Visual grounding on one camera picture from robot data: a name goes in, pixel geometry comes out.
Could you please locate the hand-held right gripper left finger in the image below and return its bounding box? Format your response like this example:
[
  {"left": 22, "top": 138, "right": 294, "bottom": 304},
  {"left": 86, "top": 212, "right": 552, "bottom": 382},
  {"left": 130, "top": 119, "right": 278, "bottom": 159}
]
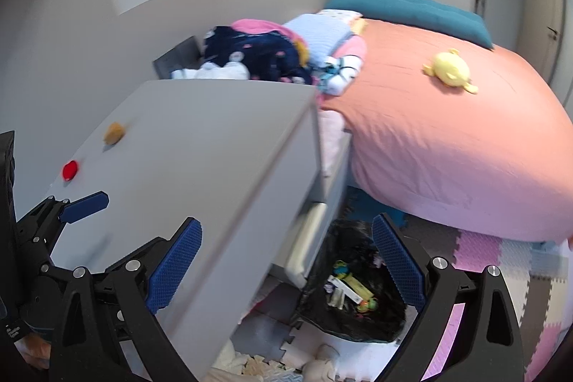
[{"left": 47, "top": 216, "right": 203, "bottom": 382}]

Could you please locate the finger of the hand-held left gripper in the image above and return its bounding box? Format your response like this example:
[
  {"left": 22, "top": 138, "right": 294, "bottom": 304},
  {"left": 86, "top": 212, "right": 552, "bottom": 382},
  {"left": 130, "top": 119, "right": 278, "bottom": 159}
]
[{"left": 18, "top": 191, "right": 110, "bottom": 249}]

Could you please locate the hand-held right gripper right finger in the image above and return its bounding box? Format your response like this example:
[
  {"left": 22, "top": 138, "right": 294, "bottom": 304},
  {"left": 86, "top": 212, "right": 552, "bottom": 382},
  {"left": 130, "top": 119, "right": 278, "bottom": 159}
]
[{"left": 371, "top": 212, "right": 524, "bottom": 382}]

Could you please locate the yellow snack packet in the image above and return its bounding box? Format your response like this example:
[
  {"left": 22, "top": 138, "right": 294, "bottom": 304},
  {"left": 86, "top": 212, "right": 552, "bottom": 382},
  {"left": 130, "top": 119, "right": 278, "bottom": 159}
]
[{"left": 329, "top": 275, "right": 374, "bottom": 306}]

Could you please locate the orange and green toy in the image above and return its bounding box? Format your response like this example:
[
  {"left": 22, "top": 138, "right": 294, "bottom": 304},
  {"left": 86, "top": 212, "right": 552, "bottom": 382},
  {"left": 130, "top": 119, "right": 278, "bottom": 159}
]
[{"left": 357, "top": 295, "right": 379, "bottom": 315}]

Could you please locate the black trash bag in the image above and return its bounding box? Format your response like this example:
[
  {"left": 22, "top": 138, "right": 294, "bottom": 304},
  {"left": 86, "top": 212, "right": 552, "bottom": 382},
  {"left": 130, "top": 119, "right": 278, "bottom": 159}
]
[{"left": 291, "top": 218, "right": 410, "bottom": 343}]

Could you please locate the brown plush toy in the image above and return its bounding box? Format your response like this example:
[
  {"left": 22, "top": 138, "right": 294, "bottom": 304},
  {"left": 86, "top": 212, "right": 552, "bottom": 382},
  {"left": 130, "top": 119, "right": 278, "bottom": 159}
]
[{"left": 104, "top": 121, "right": 125, "bottom": 146}]

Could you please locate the foam puzzle floor mat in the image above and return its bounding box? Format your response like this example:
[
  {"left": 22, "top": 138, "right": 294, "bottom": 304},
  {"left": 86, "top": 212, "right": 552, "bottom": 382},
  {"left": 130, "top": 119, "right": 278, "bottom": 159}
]
[{"left": 210, "top": 189, "right": 573, "bottom": 382}]

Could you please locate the cream cloth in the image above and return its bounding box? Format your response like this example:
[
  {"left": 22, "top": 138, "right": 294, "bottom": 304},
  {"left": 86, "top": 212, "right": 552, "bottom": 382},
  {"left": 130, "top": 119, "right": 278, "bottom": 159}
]
[{"left": 210, "top": 339, "right": 269, "bottom": 380}]

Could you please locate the orange bed sheet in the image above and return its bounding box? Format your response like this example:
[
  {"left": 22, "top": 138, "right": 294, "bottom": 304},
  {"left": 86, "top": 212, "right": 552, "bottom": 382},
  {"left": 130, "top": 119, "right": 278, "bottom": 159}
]
[{"left": 320, "top": 17, "right": 573, "bottom": 242}]

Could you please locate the beige plush toy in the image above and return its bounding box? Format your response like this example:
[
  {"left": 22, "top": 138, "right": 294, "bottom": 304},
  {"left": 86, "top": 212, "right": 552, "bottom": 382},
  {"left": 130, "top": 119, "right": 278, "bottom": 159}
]
[{"left": 300, "top": 344, "right": 343, "bottom": 382}]

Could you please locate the light pink blanket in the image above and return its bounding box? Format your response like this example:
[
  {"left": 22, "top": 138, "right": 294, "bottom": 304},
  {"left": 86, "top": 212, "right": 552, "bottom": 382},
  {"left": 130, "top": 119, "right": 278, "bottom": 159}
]
[{"left": 319, "top": 110, "right": 352, "bottom": 177}]

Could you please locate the black box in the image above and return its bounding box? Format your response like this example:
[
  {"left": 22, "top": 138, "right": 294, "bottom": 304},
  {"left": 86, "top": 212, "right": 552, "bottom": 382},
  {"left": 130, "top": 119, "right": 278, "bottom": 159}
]
[{"left": 153, "top": 35, "right": 203, "bottom": 79}]

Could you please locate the white cloth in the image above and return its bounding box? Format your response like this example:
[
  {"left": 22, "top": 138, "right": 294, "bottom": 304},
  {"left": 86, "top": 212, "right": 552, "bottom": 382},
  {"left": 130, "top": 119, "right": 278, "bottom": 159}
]
[{"left": 172, "top": 62, "right": 250, "bottom": 81}]

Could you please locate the white black blue clothing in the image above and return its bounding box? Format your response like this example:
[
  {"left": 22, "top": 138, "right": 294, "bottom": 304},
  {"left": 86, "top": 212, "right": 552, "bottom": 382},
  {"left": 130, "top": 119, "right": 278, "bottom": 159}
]
[{"left": 320, "top": 55, "right": 362, "bottom": 96}]

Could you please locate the yellow plush toy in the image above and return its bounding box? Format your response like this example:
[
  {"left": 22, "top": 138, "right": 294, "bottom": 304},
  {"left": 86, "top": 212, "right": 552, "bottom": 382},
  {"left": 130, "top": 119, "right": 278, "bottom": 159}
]
[{"left": 423, "top": 48, "right": 479, "bottom": 95}]

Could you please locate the navy patterned blanket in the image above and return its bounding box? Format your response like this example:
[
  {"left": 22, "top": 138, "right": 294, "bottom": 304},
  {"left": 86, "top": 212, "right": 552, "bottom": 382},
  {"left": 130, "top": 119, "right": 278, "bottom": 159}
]
[{"left": 202, "top": 25, "right": 316, "bottom": 86}]

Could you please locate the light blue folded blanket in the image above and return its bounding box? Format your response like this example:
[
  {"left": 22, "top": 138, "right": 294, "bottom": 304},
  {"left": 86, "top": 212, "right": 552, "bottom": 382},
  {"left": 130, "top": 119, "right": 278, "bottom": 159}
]
[{"left": 283, "top": 14, "right": 354, "bottom": 65}]

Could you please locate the pink cloth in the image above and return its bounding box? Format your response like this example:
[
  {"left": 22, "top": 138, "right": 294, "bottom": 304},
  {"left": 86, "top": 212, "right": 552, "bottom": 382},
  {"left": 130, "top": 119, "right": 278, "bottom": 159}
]
[{"left": 232, "top": 19, "right": 306, "bottom": 52}]

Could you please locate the teal long cushion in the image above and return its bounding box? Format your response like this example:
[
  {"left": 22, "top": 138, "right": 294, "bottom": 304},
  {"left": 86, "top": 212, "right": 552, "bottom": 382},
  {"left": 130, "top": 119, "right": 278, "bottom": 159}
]
[{"left": 323, "top": 0, "right": 495, "bottom": 50}]

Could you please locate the white patterned pillow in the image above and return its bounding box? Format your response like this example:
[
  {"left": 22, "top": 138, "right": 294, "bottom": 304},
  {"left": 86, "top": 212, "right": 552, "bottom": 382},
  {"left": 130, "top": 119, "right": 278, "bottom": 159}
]
[{"left": 316, "top": 8, "right": 363, "bottom": 23}]

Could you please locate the grey door with lever handle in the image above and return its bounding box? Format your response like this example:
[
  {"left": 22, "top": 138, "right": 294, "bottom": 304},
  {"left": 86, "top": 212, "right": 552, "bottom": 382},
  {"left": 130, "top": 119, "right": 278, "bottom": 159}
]
[{"left": 519, "top": 0, "right": 573, "bottom": 96}]

